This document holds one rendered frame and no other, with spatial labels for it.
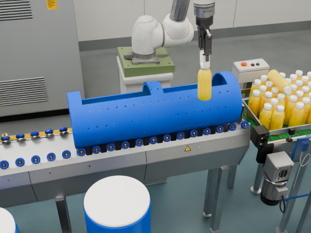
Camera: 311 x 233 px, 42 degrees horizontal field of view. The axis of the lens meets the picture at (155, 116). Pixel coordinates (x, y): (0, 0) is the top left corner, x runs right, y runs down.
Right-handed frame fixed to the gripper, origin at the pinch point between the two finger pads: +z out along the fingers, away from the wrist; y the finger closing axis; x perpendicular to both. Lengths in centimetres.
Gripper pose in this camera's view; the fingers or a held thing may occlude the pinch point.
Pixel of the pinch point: (204, 59)
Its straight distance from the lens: 185.8
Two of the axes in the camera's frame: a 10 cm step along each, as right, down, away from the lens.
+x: 9.7, -1.8, 1.6
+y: 2.3, 4.8, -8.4
